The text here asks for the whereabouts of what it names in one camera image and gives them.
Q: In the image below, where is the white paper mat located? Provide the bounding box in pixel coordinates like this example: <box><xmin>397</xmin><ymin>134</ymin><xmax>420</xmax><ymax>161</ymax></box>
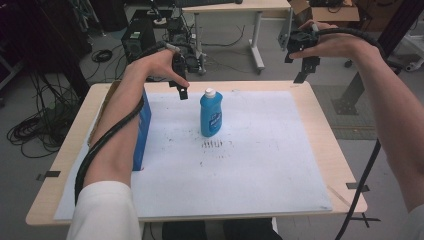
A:
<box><xmin>53</xmin><ymin>89</ymin><xmax>334</xmax><ymax>222</ymax></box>

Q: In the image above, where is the black tape strip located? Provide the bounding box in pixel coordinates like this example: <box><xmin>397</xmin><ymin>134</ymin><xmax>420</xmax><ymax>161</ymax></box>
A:
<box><xmin>345</xmin><ymin>182</ymin><xmax>371</xmax><ymax>194</ymax></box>
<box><xmin>36</xmin><ymin>170</ymin><xmax>62</xmax><ymax>182</ymax></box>

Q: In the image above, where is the person's left hand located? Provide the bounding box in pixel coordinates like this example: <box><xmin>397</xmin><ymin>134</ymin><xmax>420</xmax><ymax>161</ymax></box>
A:
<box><xmin>125</xmin><ymin>49</ymin><xmax>191</xmax><ymax>89</ymax></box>

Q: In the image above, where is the person's right hand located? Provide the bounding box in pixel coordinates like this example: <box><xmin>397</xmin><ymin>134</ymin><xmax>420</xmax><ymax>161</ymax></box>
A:
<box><xmin>288</xmin><ymin>19</ymin><xmax>382</xmax><ymax>64</ymax></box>

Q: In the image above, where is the blue cardboard box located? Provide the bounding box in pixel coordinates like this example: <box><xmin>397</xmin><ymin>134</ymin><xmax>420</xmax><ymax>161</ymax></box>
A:
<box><xmin>87</xmin><ymin>79</ymin><xmax>153</xmax><ymax>172</ymax></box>

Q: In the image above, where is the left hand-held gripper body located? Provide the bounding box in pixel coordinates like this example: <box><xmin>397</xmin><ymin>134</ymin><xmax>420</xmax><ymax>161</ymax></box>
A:
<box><xmin>168</xmin><ymin>51</ymin><xmax>189</xmax><ymax>90</ymax></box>

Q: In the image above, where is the black metal stand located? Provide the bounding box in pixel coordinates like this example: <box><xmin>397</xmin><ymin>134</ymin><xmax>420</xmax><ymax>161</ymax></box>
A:
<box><xmin>331</xmin><ymin>0</ymin><xmax>424</xmax><ymax>116</ymax></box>

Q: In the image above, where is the blue dish soap bottle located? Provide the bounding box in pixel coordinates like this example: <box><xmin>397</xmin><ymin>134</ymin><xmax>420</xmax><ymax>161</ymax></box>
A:
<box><xmin>199</xmin><ymin>87</ymin><xmax>224</xmax><ymax>139</ymax></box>

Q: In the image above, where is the bundle of black floor cables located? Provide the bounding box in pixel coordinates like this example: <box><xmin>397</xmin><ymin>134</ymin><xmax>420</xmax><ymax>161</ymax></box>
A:
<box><xmin>6</xmin><ymin>71</ymin><xmax>83</xmax><ymax>160</ymax></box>

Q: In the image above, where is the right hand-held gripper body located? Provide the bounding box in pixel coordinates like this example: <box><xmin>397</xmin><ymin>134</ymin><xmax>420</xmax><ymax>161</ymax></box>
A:
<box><xmin>286</xmin><ymin>29</ymin><xmax>321</xmax><ymax>74</ymax></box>

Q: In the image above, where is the white desk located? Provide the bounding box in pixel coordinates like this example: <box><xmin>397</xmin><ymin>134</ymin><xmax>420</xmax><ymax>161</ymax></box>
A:
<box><xmin>181</xmin><ymin>0</ymin><xmax>294</xmax><ymax>76</ymax></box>

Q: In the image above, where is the coiled black cable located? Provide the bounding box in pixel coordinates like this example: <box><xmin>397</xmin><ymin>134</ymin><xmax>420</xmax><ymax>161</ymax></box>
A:
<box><xmin>90</xmin><ymin>48</ymin><xmax>114</xmax><ymax>64</ymax></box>

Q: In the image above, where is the black electronic equipment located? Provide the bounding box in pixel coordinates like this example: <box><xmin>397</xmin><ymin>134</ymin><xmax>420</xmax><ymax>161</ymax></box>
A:
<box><xmin>165</xmin><ymin>15</ymin><xmax>207</xmax><ymax>76</ymax></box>

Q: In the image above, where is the black computer tower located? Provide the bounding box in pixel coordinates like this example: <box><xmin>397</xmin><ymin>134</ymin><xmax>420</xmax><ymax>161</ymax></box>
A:
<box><xmin>120</xmin><ymin>17</ymin><xmax>157</xmax><ymax>65</ymax></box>

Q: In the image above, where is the brown cardboard box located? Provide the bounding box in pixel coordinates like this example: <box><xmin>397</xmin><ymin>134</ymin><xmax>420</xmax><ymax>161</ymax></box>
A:
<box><xmin>288</xmin><ymin>0</ymin><xmax>362</xmax><ymax>24</ymax></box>

